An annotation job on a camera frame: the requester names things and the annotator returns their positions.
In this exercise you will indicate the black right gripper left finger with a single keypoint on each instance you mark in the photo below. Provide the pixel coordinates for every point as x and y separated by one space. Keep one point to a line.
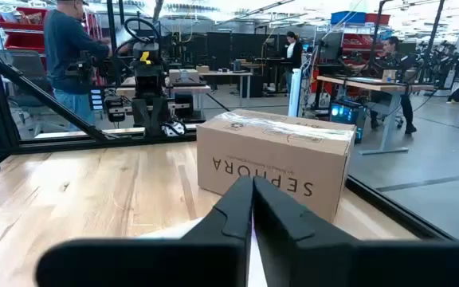
197 259

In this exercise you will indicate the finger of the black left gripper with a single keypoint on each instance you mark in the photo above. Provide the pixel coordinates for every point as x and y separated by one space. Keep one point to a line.
161 117
141 117

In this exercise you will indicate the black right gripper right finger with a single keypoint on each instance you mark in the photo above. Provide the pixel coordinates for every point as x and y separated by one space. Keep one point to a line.
313 259

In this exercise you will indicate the brown Sephora cardboard box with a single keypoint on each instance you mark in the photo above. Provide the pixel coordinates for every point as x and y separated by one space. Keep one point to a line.
273 151

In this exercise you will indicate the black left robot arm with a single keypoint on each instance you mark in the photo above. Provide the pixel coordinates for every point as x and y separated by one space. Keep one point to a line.
151 49

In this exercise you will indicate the small cardboard box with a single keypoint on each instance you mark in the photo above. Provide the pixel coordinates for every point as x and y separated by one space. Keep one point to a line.
183 75

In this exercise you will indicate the person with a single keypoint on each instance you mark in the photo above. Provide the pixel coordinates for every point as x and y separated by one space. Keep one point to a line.
393 60
293 52
70 48

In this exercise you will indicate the red bin storage rack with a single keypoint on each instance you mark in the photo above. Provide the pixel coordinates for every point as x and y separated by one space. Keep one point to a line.
24 38

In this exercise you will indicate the blue-lit computer case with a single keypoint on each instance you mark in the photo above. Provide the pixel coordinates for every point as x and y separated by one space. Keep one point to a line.
345 113

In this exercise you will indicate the wooden top desk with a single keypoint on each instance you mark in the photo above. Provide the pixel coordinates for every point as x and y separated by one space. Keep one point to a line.
373 84

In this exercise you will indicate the blue plastic bin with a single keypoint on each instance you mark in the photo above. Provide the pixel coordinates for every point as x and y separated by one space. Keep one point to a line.
348 18

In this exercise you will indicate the red plastic storage bin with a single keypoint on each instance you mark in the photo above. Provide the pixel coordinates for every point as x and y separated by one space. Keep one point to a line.
379 18

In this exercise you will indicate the white post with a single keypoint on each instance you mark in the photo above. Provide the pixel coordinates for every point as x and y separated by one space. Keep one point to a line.
295 91

